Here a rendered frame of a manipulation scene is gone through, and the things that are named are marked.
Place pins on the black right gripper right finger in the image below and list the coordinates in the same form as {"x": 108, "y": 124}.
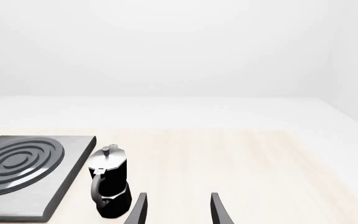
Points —
{"x": 219, "y": 211}

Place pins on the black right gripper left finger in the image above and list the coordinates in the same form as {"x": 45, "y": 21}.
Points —
{"x": 138, "y": 211}

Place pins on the flat black stove plate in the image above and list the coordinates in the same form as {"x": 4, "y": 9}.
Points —
{"x": 26, "y": 172}

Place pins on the black moka pot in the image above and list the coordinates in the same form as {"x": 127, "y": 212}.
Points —
{"x": 112, "y": 184}

